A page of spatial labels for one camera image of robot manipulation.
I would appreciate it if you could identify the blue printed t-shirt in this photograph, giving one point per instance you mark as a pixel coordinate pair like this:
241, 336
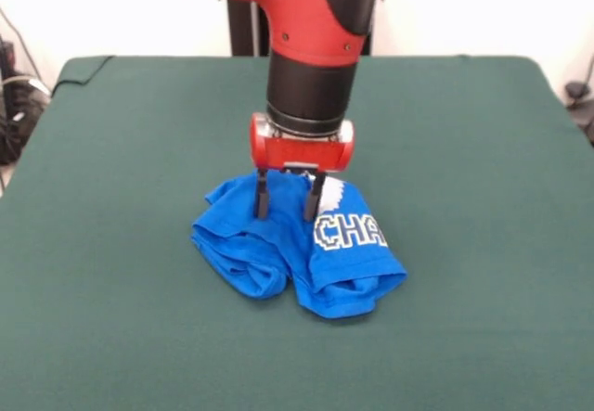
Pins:
352, 281

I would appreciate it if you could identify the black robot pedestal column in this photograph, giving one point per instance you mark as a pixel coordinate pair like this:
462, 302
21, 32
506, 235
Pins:
241, 35

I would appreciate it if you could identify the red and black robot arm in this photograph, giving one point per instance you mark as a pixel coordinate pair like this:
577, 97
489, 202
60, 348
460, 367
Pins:
311, 12

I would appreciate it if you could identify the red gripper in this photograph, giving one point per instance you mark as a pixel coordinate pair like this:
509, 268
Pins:
301, 153

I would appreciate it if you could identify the black floor stand base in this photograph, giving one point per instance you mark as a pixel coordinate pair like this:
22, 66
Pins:
14, 123
580, 105

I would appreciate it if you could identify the dark green table cloth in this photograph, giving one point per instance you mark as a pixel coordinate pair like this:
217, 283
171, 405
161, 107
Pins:
139, 151

